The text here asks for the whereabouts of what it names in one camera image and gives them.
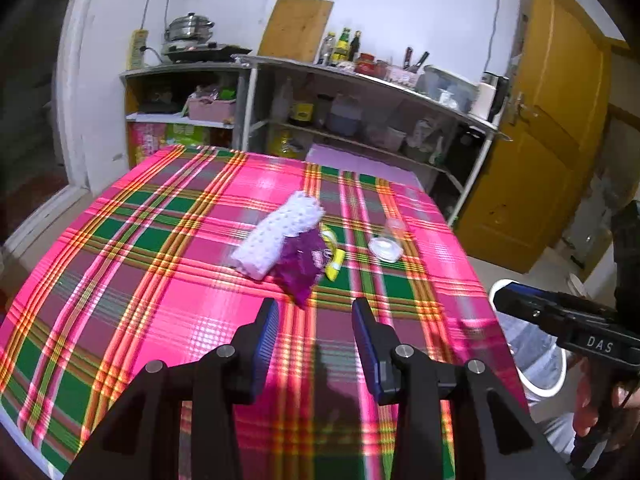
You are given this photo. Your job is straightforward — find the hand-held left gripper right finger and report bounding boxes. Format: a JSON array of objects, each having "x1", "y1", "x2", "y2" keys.
[{"x1": 351, "y1": 297, "x2": 576, "y2": 480}]

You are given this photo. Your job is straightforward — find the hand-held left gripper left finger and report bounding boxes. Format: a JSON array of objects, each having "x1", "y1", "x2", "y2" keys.
[{"x1": 62, "y1": 297, "x2": 281, "y2": 480}]

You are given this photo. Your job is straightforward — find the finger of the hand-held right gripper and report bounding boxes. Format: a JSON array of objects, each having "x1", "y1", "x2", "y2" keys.
[{"x1": 492, "y1": 282, "x2": 617, "y2": 335}]

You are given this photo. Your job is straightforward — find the white round trash bin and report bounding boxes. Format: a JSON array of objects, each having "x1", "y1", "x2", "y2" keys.
[{"x1": 487, "y1": 279, "x2": 571, "y2": 406}]

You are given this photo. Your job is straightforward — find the purple plastic wrapper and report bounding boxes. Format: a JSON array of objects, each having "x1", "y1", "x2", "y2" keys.
[{"x1": 270, "y1": 227, "x2": 333, "y2": 308}]

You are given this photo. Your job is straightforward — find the person's right hand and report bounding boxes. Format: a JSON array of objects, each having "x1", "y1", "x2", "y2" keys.
[{"x1": 572, "y1": 357, "x2": 640, "y2": 453}]

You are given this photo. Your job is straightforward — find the translucent plastic bin liner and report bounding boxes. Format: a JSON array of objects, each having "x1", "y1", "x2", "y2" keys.
[{"x1": 495, "y1": 310, "x2": 563, "y2": 391}]

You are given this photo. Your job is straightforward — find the yellow plastic wrapper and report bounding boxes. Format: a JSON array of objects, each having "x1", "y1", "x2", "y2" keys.
[{"x1": 317, "y1": 225, "x2": 346, "y2": 281}]

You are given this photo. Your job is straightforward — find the white foam fruit net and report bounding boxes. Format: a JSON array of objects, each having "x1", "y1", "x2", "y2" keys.
[{"x1": 230, "y1": 191, "x2": 326, "y2": 281}]

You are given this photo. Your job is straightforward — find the clear plastic cup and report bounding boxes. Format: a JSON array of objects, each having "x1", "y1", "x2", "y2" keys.
[{"x1": 382, "y1": 217, "x2": 408, "y2": 251}]

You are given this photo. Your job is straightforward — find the pink plaid tablecloth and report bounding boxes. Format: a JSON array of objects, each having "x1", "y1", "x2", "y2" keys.
[{"x1": 0, "y1": 144, "x2": 531, "y2": 480}]

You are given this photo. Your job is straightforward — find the yellow wooden door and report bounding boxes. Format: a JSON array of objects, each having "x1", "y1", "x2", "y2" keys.
[{"x1": 452, "y1": 0, "x2": 613, "y2": 276}]

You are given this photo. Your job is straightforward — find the yellow oil bottle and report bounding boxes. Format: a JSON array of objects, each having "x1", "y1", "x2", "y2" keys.
[{"x1": 267, "y1": 127, "x2": 306, "y2": 158}]

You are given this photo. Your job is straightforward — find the white and black kettle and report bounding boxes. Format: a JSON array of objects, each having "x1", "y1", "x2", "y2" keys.
[{"x1": 470, "y1": 72, "x2": 511, "y2": 121}]

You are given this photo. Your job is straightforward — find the green cardboard box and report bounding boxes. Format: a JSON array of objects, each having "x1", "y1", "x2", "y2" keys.
[{"x1": 165, "y1": 122, "x2": 211, "y2": 148}]

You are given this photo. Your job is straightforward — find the clear plastic storage tub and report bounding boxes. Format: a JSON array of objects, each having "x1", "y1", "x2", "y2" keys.
[{"x1": 422, "y1": 65, "x2": 478, "y2": 108}]

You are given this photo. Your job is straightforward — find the dark jar yellow label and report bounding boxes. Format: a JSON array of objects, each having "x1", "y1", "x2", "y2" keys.
[{"x1": 290, "y1": 101, "x2": 316, "y2": 127}]

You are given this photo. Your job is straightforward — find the pink printed pack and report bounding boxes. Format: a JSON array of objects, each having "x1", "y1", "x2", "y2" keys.
[{"x1": 129, "y1": 122, "x2": 168, "y2": 168}]

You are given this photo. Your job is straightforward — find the purple plastic container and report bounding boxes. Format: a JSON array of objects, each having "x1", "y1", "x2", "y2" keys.
[{"x1": 327, "y1": 94, "x2": 362, "y2": 133}]

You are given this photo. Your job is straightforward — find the pink plastic basket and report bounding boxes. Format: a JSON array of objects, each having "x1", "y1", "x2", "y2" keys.
[{"x1": 186, "y1": 95, "x2": 238, "y2": 123}]

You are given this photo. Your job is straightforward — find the knife holder with knives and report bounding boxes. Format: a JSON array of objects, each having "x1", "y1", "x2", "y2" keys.
[{"x1": 402, "y1": 47, "x2": 431, "y2": 73}]

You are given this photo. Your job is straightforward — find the long white metal shelf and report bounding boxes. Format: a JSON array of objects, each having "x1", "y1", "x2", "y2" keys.
[{"x1": 232, "y1": 54, "x2": 513, "y2": 226}]

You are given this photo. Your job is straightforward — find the small white shelf unit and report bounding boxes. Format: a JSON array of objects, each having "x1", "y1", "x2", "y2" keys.
[{"x1": 119, "y1": 60, "x2": 253, "y2": 171}]

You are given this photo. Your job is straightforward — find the yellow green sauce bottle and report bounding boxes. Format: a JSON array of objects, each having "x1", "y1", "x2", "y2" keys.
[{"x1": 332, "y1": 27, "x2": 351, "y2": 63}]

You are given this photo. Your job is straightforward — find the wooden cutting board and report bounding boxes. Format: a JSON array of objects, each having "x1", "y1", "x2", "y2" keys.
[{"x1": 257, "y1": 0, "x2": 335, "y2": 63}]

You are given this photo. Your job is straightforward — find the yellow power strip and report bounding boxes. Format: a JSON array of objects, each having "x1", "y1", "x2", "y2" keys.
[{"x1": 129, "y1": 29, "x2": 151, "y2": 70}]

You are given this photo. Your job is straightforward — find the steel steamer pot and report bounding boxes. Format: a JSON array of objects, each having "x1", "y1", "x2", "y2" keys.
[{"x1": 164, "y1": 12, "x2": 216, "y2": 43}]

